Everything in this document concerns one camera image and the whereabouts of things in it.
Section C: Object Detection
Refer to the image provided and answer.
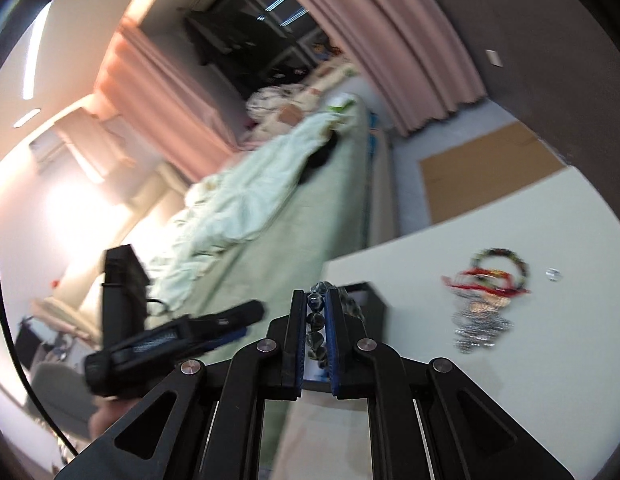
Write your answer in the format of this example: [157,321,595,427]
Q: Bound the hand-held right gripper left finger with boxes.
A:
[55,289,307,480]

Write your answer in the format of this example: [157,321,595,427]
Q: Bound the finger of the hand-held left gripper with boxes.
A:
[189,300,267,342]
[197,326,251,357]

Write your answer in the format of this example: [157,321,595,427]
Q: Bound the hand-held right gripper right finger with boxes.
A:
[325,289,576,480]

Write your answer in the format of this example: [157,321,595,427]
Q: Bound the dark grey beaded bracelet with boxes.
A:
[304,281,367,367]

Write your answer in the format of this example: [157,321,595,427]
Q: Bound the black jewelry box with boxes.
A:
[310,281,387,395]

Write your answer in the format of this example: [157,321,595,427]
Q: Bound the person's left hand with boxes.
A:
[88,394,141,443]

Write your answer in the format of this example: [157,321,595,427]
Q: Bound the bed with green sheet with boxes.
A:
[32,92,399,480]

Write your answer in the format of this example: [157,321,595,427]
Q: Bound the pale green duvet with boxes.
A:
[149,110,341,313]

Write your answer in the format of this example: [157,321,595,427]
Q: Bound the floral pillow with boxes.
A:
[246,85,311,123]

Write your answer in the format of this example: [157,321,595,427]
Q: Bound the white air conditioner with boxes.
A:
[29,130,70,167]

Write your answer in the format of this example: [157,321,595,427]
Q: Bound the brown cardboard sheet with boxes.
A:
[420,121,568,224]

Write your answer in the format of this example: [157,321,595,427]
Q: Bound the pink curtain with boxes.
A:
[92,16,251,183]
[255,0,488,137]

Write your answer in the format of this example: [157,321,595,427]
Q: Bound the ceiling light strip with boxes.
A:
[12,108,42,129]
[22,2,52,101]

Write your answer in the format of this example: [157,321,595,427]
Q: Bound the dark window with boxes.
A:
[179,0,343,101]

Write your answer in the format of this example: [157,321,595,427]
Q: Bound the black cable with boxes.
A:
[0,235,80,457]

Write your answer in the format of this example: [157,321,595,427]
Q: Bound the silver chain necklace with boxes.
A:
[451,296,514,355]

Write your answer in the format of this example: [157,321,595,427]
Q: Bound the red string bracelet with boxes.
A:
[441,269,533,302]

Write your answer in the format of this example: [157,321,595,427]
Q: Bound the multicoloured beaded bracelet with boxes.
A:
[468,247,531,287]

